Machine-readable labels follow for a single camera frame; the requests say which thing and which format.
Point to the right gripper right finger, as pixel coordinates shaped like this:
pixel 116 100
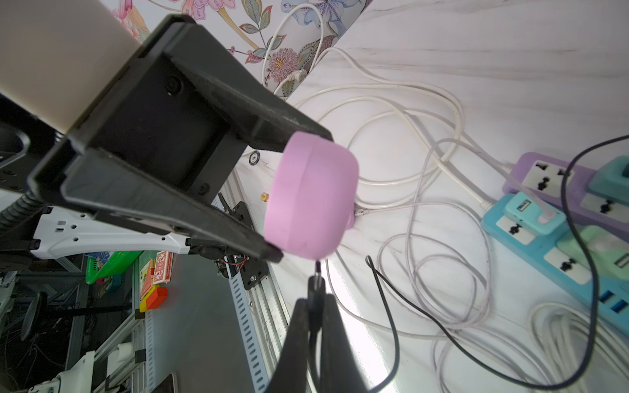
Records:
pixel 338 369

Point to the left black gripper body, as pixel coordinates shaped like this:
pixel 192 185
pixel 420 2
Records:
pixel 158 144

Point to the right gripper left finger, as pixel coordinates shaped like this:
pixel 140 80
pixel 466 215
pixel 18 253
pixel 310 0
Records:
pixel 290 372

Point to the purple earbud case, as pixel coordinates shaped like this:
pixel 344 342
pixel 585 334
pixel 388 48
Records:
pixel 312 197

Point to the teal power strip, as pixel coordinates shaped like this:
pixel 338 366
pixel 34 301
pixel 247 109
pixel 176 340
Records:
pixel 543 255

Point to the teal charger with black cable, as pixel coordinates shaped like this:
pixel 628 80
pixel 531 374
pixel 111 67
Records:
pixel 611 181

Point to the green charger plug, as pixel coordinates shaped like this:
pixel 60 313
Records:
pixel 608 252

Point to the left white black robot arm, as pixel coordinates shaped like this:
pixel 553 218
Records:
pixel 46 87

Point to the round black white sticker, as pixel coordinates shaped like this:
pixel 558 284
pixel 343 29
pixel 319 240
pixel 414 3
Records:
pixel 254 158

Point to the green plastic basket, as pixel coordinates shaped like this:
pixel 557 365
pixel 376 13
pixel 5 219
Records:
pixel 107 264

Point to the red yellow card boxes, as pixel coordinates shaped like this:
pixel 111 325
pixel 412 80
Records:
pixel 155 274

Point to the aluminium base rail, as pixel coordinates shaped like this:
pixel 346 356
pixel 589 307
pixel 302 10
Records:
pixel 262 316

